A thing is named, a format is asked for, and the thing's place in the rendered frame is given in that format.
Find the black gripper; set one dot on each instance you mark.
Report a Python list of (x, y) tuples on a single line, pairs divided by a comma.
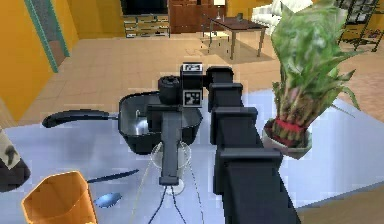
[(170, 146)]

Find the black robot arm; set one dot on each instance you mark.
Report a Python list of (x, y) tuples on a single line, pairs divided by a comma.
[(246, 186)]

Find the grey television stand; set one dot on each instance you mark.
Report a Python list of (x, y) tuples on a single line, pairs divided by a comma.
[(146, 26)]

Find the black television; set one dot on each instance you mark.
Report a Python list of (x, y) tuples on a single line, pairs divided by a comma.
[(143, 6)]

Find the clear wine glass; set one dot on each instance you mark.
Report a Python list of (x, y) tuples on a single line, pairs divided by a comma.
[(186, 160)]

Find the blue knife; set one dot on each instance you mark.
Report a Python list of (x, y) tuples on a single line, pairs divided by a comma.
[(113, 176)]

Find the black frying pan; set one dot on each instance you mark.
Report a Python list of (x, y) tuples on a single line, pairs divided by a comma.
[(133, 113)]

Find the orange paper bag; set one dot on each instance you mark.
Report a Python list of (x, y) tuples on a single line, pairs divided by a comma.
[(56, 200)]

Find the brown and beige bottle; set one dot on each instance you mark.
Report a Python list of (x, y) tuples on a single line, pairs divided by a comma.
[(11, 173)]

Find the pale wooden chair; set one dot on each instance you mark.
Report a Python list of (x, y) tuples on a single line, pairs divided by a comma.
[(216, 35)]

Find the brown wooden cupboard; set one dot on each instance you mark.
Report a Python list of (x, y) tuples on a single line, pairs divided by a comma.
[(186, 15)]

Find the brown dining table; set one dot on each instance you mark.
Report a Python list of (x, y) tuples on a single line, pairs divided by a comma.
[(240, 25)]

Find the green plant in grey pot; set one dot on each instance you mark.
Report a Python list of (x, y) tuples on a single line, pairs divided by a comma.
[(306, 60)]

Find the white table lamp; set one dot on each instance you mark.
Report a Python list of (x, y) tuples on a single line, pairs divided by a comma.
[(219, 6)]

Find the white sofa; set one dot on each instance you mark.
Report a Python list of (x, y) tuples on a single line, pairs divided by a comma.
[(266, 15)]

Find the teal framed doorway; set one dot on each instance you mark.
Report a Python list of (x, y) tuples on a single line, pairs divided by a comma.
[(46, 30)]

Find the black metal shelf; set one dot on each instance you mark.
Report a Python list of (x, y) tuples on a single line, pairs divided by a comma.
[(361, 20)]

